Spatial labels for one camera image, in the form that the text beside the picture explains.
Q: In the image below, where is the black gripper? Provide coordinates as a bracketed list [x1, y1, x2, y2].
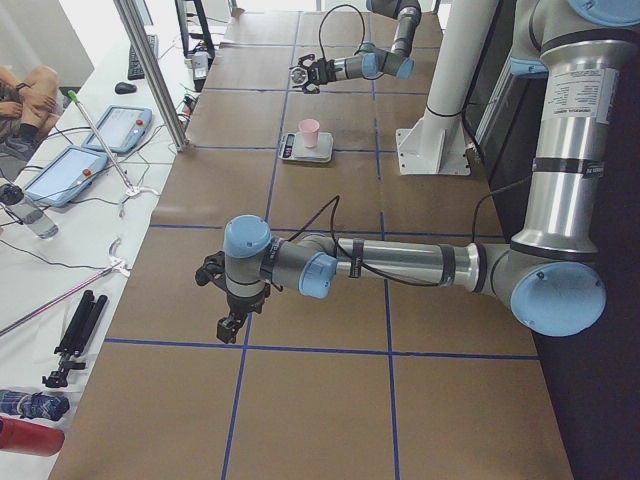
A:
[216, 292, 270, 344]
[294, 53, 336, 94]

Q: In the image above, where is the glass sauce bottle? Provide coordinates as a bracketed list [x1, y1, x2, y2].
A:
[290, 66, 309, 87]

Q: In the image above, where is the pink plastic cup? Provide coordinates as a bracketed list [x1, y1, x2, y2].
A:
[298, 118, 320, 148]

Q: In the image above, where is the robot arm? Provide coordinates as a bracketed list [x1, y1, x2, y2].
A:
[289, 1, 422, 94]
[195, 1, 639, 343]

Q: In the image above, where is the digital kitchen scale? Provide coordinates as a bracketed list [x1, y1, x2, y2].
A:
[278, 132, 334, 164]

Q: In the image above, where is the black monitor stand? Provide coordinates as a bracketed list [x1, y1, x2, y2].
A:
[174, 0, 216, 59]

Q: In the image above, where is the pink thin rod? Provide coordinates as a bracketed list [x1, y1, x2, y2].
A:
[0, 265, 119, 337]

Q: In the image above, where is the black folded tripod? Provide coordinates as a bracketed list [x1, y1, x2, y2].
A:
[42, 290, 108, 388]

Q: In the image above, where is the black keyboard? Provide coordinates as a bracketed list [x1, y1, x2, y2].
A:
[127, 34, 159, 80]

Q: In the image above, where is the black computer mouse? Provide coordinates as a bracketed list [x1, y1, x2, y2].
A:
[114, 82, 137, 95]

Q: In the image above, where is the blue teach pendant far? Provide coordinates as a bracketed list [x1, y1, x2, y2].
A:
[97, 105, 153, 154]

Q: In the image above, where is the blue teach pendant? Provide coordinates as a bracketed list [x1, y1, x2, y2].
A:
[23, 145, 108, 207]
[97, 105, 153, 154]

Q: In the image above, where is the blue folded umbrella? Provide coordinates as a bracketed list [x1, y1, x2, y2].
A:
[1, 389, 70, 421]

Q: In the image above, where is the blue teach pendant near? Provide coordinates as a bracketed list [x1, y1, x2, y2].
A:
[23, 145, 108, 207]

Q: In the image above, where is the red metal bottle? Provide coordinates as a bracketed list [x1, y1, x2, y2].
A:
[1, 417, 65, 457]

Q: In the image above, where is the green tipped metal rod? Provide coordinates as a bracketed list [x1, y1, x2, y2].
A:
[67, 90, 140, 197]

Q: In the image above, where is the seated person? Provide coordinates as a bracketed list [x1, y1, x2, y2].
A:
[1, 65, 60, 162]

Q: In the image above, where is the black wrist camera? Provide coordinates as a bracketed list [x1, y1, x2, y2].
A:
[195, 251, 227, 291]

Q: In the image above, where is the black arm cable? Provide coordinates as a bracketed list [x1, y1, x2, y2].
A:
[279, 194, 534, 287]
[318, 3, 369, 61]

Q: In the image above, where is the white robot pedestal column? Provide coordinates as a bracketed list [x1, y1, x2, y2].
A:
[396, 0, 499, 176]

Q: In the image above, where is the aluminium frame post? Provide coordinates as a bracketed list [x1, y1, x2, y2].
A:
[114, 0, 189, 152]

